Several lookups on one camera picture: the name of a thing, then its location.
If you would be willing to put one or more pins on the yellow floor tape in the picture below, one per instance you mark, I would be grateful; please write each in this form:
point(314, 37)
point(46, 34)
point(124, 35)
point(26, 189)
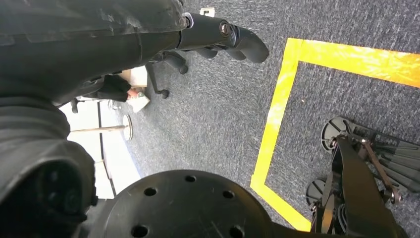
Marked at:
point(279, 98)

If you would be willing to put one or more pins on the tan cardboard box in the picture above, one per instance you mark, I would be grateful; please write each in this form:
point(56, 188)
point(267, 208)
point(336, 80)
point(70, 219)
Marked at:
point(137, 77)

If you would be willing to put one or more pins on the black robot leg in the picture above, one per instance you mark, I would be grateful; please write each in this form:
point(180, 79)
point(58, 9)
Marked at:
point(357, 197)

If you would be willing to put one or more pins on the black round robot plate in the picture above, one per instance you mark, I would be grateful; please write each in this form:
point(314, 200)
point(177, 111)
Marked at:
point(183, 207)

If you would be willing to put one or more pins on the black caster office chair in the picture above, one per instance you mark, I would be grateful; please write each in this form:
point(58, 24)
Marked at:
point(183, 69)

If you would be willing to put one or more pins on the white floor socket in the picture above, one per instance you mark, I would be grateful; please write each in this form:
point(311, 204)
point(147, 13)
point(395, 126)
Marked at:
point(207, 12)

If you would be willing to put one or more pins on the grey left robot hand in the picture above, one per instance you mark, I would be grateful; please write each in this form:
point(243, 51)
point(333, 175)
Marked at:
point(82, 49)

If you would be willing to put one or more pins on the person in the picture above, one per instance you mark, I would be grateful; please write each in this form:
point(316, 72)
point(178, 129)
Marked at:
point(115, 88)

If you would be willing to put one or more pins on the chrome stanchion post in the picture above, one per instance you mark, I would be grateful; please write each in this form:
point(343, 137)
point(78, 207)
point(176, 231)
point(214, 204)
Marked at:
point(128, 128)

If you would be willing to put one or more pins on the grey robot foot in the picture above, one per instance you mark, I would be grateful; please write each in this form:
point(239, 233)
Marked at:
point(393, 154)
point(314, 193)

